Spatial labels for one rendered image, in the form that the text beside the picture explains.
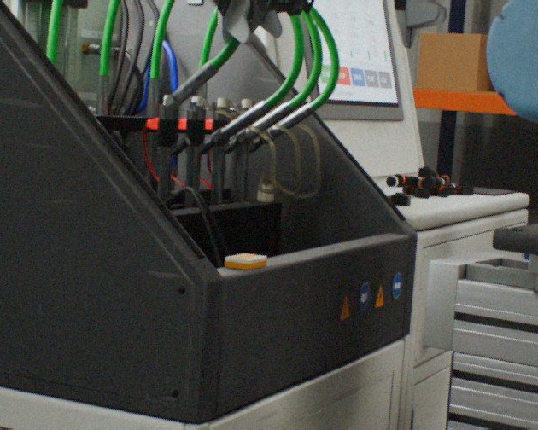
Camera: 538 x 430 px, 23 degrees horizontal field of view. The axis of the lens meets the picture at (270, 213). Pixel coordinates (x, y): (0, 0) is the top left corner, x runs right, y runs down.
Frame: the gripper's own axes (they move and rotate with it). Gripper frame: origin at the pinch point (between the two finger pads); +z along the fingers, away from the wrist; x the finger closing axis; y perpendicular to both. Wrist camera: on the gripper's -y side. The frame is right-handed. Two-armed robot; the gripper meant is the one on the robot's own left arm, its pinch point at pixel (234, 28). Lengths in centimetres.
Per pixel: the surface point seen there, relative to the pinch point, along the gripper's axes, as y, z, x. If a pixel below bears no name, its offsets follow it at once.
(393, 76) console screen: -30, 58, 78
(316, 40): -4.9, 11.3, 21.3
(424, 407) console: 35, 61, 39
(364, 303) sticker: 28.2, 29.7, 16.3
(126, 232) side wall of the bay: 22.8, 3.8, -26.5
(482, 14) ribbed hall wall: -305, 385, 521
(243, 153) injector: -4.9, 35.0, 17.4
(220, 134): -0.6, 22.7, 6.2
